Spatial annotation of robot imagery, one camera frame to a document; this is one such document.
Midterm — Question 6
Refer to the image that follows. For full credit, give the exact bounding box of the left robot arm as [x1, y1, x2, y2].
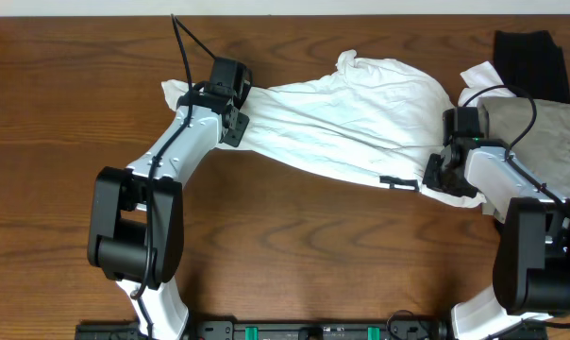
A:
[88, 86, 249, 339]

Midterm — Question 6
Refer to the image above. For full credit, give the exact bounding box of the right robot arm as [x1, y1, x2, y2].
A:
[423, 138, 570, 339]

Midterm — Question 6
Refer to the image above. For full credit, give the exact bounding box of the black garment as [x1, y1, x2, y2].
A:
[493, 30, 570, 104]

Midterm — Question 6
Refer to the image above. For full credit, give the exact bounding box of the grey garment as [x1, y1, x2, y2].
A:
[464, 97, 570, 218]

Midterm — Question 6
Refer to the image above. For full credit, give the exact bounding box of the white t-shirt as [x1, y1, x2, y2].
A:
[160, 49, 487, 209]

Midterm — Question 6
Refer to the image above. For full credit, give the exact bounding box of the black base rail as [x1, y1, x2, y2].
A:
[75, 315, 549, 340]

